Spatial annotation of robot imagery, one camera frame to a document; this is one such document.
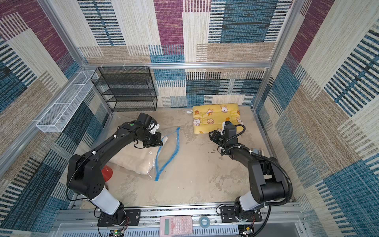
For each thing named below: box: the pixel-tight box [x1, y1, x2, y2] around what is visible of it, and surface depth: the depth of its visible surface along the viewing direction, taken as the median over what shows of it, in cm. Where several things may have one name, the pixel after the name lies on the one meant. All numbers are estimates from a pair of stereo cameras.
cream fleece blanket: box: [108, 141, 159, 175], surface depth 89 cm
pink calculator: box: [159, 215, 193, 237], surface depth 71 cm
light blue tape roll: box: [199, 215, 211, 229], surface depth 74 cm
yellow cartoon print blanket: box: [192, 103, 243, 135], surface depth 115 cm
